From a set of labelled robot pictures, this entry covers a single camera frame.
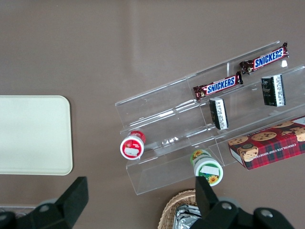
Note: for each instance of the red lid yogurt cup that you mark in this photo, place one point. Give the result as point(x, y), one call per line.
point(132, 148)

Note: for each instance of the cream rectangular tray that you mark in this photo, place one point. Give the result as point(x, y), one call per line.
point(33, 133)

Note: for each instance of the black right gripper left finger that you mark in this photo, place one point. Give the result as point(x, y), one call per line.
point(69, 205)

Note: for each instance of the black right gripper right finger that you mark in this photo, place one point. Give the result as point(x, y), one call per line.
point(209, 210)

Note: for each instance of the Snickers chocolate bar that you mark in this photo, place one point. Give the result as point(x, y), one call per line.
point(219, 86)
point(264, 60)

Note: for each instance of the black chocolate box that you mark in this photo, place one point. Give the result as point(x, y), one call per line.
point(218, 113)
point(271, 90)

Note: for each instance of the green sunflower lid cup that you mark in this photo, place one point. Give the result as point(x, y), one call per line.
point(207, 167)

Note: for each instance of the clear acrylic bottle holder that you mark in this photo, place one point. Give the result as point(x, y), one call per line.
point(14, 209)

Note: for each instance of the silver foil packet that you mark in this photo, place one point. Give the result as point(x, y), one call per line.
point(186, 217)

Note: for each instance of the clear acrylic tiered shelf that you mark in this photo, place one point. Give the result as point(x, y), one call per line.
point(162, 112)

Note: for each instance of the light tan wicker basket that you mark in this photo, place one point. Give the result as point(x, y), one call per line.
point(169, 210)

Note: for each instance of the red tartan shortbread cookie box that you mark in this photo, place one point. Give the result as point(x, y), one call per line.
point(269, 148)

